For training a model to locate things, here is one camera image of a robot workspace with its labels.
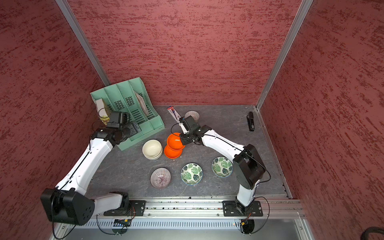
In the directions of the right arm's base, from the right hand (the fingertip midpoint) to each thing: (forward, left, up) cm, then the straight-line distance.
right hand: (184, 139), depth 87 cm
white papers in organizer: (+30, +31, +4) cm, 43 cm away
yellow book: (+13, +48, +13) cm, 51 cm away
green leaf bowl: (-17, -4, -11) cm, 21 cm away
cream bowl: (-2, +21, -7) cm, 22 cm away
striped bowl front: (-19, +14, -10) cm, 25 cm away
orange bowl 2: (-6, +8, -7) cm, 12 cm away
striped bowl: (+27, -6, -8) cm, 28 cm away
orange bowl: (-2, +5, +1) cm, 6 cm away
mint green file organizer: (+38, +41, +2) cm, 56 cm away
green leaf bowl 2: (-13, -23, -11) cm, 28 cm away
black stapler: (+25, -49, -12) cm, 57 cm away
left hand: (0, +29, +9) cm, 30 cm away
